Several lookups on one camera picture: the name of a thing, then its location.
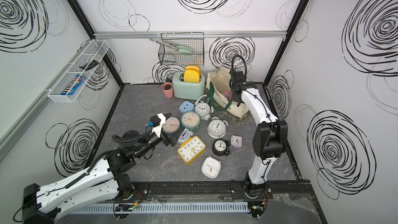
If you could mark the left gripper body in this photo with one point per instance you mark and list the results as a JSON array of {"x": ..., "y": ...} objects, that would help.
[{"x": 162, "y": 138}]

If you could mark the light blue clock back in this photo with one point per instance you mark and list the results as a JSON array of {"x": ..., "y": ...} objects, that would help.
[{"x": 186, "y": 106}]

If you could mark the white square clock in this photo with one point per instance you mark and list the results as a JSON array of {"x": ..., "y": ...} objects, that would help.
[{"x": 211, "y": 167}]

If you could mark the pink cup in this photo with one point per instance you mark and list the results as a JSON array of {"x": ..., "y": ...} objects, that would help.
[{"x": 168, "y": 90}]

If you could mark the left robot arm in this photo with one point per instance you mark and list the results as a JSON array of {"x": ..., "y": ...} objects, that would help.
[{"x": 105, "y": 179}]

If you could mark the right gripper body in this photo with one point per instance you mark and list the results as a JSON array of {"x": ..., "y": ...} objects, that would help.
[{"x": 235, "y": 98}]

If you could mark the blue candy packet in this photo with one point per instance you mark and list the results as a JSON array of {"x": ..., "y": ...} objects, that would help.
[{"x": 73, "y": 85}]

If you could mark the yellow toast slice front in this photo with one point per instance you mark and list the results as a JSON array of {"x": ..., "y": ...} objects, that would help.
[{"x": 192, "y": 76}]

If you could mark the cream canvas tote bag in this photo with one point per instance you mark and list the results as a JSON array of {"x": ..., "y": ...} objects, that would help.
[{"x": 221, "y": 97}]

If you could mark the white twin bell clock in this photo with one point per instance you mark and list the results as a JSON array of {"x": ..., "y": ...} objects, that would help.
[{"x": 204, "y": 110}]

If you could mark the pink twin bell clock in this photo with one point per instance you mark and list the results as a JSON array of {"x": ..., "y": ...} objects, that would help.
[{"x": 227, "y": 95}]

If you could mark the yellow toast slice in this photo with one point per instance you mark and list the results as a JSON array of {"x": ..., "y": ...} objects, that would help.
[
  {"x": 192, "y": 67},
  {"x": 192, "y": 76}
]

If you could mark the small lilac square clock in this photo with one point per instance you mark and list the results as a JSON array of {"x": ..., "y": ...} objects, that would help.
[{"x": 236, "y": 141}]

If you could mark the grey slotted cable duct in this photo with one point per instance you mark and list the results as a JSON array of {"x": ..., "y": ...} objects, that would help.
[{"x": 165, "y": 208}]

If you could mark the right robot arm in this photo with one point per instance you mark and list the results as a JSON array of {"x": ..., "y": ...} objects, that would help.
[{"x": 270, "y": 138}]

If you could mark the blue round beige clock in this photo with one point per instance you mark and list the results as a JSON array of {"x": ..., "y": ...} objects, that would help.
[{"x": 171, "y": 125}]

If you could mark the black wire basket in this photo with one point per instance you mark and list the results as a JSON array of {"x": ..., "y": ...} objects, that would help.
[{"x": 193, "y": 40}]

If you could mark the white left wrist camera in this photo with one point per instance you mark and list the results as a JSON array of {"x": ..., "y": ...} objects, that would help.
[{"x": 158, "y": 122}]

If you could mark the black twin bell clock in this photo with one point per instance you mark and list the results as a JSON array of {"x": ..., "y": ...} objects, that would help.
[{"x": 220, "y": 147}]

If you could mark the yellow toast slice back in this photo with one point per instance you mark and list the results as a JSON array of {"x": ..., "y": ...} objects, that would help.
[{"x": 192, "y": 67}]

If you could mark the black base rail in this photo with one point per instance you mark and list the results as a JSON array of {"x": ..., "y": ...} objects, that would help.
[{"x": 236, "y": 190}]

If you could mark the white wire shelf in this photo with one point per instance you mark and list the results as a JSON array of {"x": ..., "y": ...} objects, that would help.
[{"x": 96, "y": 78}]

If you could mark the mint green tongs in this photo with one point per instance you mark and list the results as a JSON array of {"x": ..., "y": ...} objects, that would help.
[{"x": 180, "y": 48}]

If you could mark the yellow rectangular clock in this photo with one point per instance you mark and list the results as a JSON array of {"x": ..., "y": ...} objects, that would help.
[{"x": 191, "y": 149}]

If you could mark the black remote control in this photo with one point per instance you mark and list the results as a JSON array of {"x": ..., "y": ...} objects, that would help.
[{"x": 90, "y": 65}]

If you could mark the green round pastel clock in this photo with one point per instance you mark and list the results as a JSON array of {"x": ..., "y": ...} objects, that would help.
[{"x": 190, "y": 120}]

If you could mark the mint green toaster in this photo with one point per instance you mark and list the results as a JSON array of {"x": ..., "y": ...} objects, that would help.
[{"x": 187, "y": 90}]

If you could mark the silver twin bell clock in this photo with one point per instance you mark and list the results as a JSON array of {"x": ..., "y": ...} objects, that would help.
[{"x": 217, "y": 128}]

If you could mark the white purple face clock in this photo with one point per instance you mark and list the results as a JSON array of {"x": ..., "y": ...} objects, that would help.
[{"x": 185, "y": 135}]

